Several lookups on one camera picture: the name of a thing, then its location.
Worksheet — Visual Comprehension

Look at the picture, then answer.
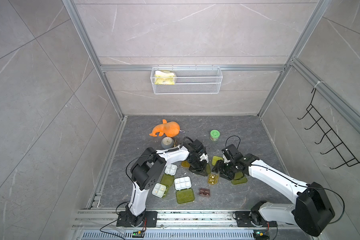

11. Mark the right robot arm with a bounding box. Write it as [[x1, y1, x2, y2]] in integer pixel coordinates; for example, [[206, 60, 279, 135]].
[[213, 144, 341, 237]]

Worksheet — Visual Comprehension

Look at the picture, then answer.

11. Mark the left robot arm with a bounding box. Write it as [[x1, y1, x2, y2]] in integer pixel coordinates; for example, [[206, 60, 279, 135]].
[[116, 137, 209, 228]]

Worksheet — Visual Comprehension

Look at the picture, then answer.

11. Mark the dark red small pillbox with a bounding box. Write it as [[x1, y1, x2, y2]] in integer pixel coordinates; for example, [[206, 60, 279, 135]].
[[199, 188, 211, 197]]

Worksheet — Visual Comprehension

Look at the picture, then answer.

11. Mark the green lidded jar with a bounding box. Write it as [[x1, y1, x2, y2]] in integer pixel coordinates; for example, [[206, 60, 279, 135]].
[[210, 130, 221, 141]]

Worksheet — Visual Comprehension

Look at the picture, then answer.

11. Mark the front left small pillbox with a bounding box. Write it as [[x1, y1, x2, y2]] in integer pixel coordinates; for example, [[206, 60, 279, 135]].
[[152, 183, 168, 198]]

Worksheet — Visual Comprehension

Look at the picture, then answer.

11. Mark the white wire wall basket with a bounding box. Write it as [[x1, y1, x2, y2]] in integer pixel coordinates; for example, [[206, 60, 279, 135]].
[[150, 67, 223, 95]]

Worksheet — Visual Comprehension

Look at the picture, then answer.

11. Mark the left green four-cell pillbox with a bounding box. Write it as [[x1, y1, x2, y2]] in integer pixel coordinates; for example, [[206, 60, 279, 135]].
[[160, 164, 178, 187]]

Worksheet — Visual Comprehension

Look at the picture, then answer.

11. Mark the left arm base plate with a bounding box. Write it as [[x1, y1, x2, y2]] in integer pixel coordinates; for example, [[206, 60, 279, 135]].
[[116, 211, 158, 228]]

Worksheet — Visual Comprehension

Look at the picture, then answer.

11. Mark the small green pillbox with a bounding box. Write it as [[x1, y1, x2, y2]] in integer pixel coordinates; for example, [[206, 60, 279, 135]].
[[212, 156, 224, 166]]

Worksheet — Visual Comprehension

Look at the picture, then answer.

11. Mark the amber lid small pillbox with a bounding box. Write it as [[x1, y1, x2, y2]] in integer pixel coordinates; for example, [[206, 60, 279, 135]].
[[181, 161, 191, 169]]

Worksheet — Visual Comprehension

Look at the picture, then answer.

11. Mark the black wall hook rack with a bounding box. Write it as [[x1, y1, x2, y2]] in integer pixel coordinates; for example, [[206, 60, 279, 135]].
[[298, 88, 360, 170]]

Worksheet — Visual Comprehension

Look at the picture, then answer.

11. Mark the orange whale toy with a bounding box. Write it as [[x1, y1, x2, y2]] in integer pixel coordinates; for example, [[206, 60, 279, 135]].
[[149, 119, 180, 138]]

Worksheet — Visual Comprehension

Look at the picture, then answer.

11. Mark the green lid six-cell pillbox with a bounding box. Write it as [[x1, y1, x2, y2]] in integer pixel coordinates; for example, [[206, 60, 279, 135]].
[[206, 164, 211, 175]]

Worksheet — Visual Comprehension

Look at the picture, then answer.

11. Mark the metal base rail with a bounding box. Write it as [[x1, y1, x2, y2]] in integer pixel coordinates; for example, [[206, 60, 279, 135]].
[[67, 209, 313, 240]]

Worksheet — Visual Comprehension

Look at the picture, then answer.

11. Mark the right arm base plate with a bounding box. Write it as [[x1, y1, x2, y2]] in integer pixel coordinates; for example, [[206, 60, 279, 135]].
[[232, 211, 277, 228]]

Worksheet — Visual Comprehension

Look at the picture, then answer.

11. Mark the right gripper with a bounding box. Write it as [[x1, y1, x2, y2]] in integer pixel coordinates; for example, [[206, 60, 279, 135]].
[[210, 159, 236, 179]]

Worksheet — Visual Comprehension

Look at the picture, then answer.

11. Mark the small yellow clear pillbox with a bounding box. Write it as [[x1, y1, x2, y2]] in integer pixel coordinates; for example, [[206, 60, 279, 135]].
[[207, 173, 219, 185]]

